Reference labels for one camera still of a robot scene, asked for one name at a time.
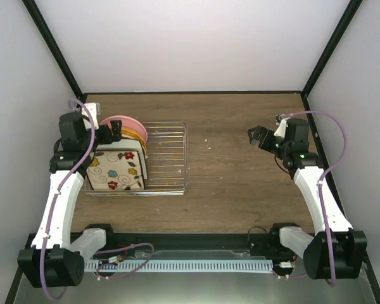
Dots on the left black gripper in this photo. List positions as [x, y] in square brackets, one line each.
[116, 132]

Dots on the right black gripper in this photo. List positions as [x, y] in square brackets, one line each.
[261, 130]

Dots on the orange dotted scalloped plate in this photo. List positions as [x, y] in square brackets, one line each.
[134, 135]

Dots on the plain white square plate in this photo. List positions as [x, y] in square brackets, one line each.
[127, 145]

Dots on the floral square plate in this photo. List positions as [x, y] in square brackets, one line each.
[116, 171]

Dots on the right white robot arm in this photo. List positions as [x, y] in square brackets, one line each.
[335, 250]

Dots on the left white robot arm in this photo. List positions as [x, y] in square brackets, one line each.
[54, 259]

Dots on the pink round plate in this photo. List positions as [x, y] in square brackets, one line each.
[128, 123]

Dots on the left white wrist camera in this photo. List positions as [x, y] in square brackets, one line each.
[92, 109]

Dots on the chrome wire dish rack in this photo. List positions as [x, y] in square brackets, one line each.
[166, 162]

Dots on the black enclosure frame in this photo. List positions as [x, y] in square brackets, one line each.
[345, 20]

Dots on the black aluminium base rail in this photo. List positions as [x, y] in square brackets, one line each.
[256, 244]

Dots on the white slotted cable duct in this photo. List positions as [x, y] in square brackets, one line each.
[182, 266]

